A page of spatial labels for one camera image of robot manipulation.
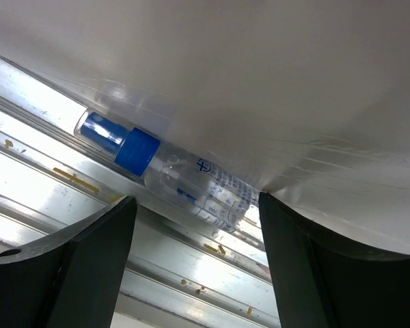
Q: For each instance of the aluminium rail right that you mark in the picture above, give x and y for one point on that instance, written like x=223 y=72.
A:
x=181 y=272

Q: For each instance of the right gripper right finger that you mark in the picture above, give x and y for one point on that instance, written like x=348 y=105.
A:
x=324 y=279

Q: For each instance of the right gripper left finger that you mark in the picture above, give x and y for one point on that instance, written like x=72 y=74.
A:
x=72 y=277

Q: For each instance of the clear spray bottle blue cap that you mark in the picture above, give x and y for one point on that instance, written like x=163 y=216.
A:
x=179 y=177

